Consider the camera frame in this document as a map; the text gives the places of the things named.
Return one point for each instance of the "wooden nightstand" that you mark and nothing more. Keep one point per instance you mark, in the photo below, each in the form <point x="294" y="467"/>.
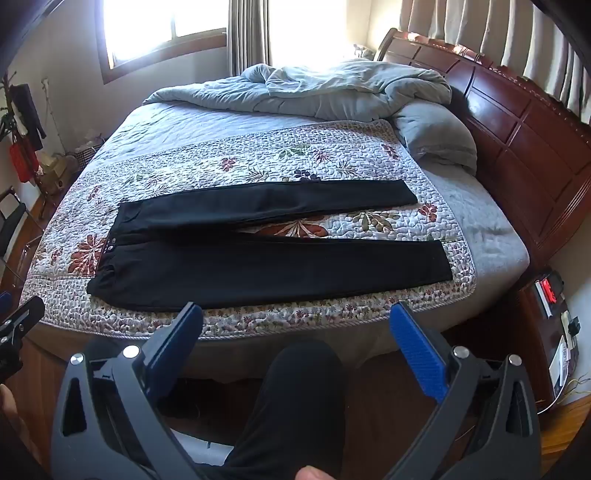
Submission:
<point x="535" y="350"/>

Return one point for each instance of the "wooden framed window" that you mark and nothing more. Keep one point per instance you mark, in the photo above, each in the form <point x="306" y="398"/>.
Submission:
<point x="152" y="23"/>
<point x="314" y="27"/>

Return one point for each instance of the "white cards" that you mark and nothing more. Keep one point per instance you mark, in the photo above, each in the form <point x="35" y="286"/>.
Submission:
<point x="561" y="360"/>

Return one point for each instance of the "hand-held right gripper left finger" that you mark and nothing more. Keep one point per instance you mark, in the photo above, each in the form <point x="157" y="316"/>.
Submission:
<point x="178" y="341"/>

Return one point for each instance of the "grey pillow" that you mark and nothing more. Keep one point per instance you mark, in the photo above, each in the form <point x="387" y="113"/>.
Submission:
<point x="434" y="134"/>

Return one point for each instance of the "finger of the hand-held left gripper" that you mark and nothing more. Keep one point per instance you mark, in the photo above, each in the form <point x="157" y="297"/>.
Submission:
<point x="21" y="321"/>

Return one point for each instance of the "power strip with red switch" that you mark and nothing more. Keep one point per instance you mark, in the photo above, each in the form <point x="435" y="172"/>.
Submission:
<point x="548" y="291"/>

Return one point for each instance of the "person's leg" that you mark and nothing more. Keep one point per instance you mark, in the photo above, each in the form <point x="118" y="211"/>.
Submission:
<point x="286" y="406"/>

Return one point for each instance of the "wooden bed frame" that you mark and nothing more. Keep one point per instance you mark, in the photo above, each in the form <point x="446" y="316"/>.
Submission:
<point x="508" y="138"/>

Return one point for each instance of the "person's right hand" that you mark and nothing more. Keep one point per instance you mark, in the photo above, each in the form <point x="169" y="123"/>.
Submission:
<point x="314" y="474"/>

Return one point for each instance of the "black plug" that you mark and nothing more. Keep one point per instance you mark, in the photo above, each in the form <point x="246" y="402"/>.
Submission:
<point x="574" y="326"/>

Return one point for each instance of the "checked basket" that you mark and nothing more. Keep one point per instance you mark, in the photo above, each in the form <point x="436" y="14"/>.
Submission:
<point x="87" y="153"/>

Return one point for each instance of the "narrow grey curtain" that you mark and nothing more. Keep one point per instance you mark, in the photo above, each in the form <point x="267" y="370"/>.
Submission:
<point x="247" y="32"/>

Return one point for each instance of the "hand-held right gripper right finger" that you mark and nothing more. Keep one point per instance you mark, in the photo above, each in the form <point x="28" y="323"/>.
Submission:
<point x="415" y="350"/>

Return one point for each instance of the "grey duvet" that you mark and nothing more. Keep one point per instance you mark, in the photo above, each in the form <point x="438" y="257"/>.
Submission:
<point x="323" y="87"/>

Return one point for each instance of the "floral quilted blanket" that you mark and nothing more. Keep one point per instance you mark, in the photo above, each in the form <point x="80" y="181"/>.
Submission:
<point x="184" y="161"/>

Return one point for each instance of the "dark hanging clothes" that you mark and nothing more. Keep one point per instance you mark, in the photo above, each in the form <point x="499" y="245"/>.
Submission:
<point x="27" y="110"/>

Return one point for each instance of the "red bag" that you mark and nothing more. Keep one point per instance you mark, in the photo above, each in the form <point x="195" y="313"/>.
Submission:
<point x="21" y="159"/>

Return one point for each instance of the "beige cardboard box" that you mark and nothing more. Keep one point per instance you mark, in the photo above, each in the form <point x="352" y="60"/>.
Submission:
<point x="55" y="173"/>

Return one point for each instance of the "black folding chair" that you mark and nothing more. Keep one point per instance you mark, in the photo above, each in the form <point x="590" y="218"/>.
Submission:
<point x="11" y="226"/>

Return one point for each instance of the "grey bed sheet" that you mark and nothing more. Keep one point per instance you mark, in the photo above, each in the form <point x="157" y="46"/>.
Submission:
<point x="485" y="230"/>

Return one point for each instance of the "black pants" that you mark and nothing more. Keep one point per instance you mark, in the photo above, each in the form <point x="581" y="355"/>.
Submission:
<point x="277" y="272"/>

